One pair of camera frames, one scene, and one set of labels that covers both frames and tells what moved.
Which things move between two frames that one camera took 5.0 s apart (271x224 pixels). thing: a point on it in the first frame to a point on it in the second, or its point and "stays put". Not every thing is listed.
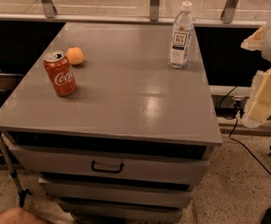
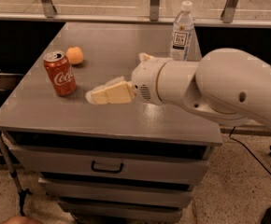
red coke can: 61,73 stays put
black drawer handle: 105,170 stays put
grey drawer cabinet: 113,132 stays put
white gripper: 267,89 to 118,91
